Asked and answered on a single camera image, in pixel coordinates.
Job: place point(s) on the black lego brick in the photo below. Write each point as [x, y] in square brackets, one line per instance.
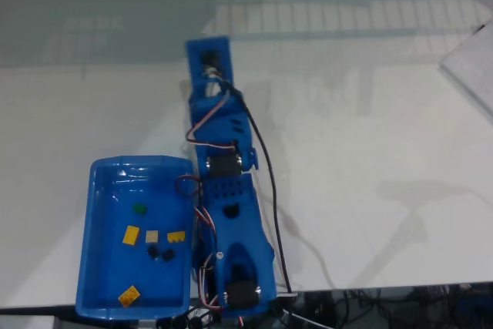
[153, 252]
[168, 255]

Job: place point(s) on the green lego brick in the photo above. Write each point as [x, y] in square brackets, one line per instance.
[139, 209]

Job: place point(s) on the tan lego brick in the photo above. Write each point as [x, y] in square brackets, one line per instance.
[151, 236]

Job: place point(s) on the small controller circuit board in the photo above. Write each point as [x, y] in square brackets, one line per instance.
[287, 295]

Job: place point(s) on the blue plastic bin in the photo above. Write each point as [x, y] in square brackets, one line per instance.
[104, 267]

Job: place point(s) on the narrow yellow lego brick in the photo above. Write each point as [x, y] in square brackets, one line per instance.
[176, 236]

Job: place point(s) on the white panel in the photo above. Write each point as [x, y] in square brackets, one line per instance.
[473, 63]

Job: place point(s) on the blue camera mount frame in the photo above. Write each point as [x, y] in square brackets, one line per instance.
[192, 59]

